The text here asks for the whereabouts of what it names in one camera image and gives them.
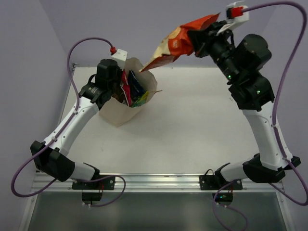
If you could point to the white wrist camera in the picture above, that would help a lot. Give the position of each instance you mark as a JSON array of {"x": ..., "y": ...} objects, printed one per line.
[
  {"x": 234, "y": 16},
  {"x": 120, "y": 57}
]

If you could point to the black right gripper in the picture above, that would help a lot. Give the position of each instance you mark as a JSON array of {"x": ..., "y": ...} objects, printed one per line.
[{"x": 203, "y": 38}]

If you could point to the blue potato chips bag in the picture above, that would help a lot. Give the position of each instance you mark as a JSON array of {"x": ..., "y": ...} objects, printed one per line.
[{"x": 136, "y": 89}]

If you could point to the cream paper bag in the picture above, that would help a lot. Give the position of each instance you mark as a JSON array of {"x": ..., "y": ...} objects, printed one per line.
[{"x": 118, "y": 114}]

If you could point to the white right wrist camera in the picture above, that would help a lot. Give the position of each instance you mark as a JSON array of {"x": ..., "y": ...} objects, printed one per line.
[{"x": 234, "y": 16}]

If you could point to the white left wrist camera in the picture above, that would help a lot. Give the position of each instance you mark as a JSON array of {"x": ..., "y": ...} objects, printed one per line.
[{"x": 120, "y": 57}]

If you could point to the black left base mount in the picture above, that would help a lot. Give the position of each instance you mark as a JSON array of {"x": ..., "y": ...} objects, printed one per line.
[{"x": 92, "y": 193}]

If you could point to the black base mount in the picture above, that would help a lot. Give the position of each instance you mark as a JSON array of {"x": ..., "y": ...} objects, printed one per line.
[
  {"x": 216, "y": 185},
  {"x": 92, "y": 193}
]

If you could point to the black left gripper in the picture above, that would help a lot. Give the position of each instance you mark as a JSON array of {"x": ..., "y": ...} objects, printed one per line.
[{"x": 116, "y": 78}]

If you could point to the orange chips bag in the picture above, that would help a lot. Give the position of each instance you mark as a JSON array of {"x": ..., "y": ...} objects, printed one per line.
[{"x": 177, "y": 43}]

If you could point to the aluminium mounting rail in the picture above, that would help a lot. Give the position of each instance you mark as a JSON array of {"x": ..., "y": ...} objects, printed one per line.
[{"x": 152, "y": 183}]

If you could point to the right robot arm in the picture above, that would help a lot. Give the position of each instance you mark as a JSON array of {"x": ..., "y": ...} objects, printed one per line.
[{"x": 254, "y": 96}]

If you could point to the pink snack bag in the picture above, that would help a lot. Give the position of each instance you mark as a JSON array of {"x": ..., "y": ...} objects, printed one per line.
[{"x": 126, "y": 87}]

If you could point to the brown snack bag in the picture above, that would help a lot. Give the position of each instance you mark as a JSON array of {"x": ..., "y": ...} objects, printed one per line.
[{"x": 120, "y": 96}]

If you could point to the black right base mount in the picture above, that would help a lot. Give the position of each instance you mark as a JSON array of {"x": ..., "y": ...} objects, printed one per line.
[{"x": 216, "y": 185}]

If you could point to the green snack bag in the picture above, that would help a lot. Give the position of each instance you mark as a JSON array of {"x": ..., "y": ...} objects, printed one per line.
[{"x": 141, "y": 100}]

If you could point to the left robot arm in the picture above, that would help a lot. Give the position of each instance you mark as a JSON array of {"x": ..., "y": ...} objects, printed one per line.
[{"x": 50, "y": 155}]

